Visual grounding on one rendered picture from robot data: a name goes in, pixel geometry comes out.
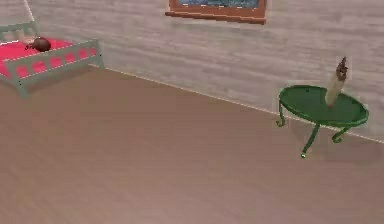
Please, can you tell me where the green round side table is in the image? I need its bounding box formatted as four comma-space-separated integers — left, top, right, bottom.
275, 84, 370, 159

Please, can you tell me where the beige statuette with brown top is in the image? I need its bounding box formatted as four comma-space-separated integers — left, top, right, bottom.
324, 56, 349, 110

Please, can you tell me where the grey bed with red cover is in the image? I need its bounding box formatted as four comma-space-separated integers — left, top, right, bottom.
0, 20, 105, 99

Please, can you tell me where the dark brown round object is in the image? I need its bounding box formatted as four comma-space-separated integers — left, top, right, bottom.
25, 36, 53, 53

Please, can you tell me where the brown framed wall picture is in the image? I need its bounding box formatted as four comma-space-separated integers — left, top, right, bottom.
164, 0, 268, 26

